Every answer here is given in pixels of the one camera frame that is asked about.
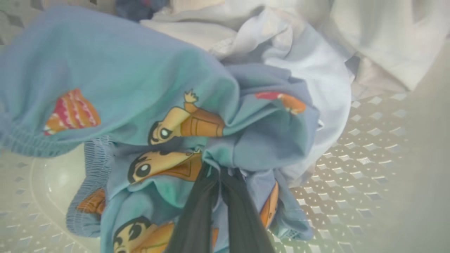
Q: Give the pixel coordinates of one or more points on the cream white garment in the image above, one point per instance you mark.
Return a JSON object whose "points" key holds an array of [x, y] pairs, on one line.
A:
{"points": [[386, 35]]}

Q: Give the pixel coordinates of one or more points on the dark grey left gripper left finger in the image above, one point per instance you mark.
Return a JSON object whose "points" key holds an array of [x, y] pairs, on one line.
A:
{"points": [[197, 218]]}

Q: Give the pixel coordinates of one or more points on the pale blue white garment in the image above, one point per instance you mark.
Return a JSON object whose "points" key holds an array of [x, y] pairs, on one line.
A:
{"points": [[316, 77]]}

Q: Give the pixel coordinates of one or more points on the blue cartoon print garment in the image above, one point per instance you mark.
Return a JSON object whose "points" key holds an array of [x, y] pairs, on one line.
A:
{"points": [[137, 8], [123, 70]]}

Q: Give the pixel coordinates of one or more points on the cream plastic laundry basket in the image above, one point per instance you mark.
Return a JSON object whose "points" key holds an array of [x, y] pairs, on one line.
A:
{"points": [[369, 175]]}

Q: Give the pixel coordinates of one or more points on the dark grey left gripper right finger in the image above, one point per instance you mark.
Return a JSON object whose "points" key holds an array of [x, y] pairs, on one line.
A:
{"points": [[242, 218]]}

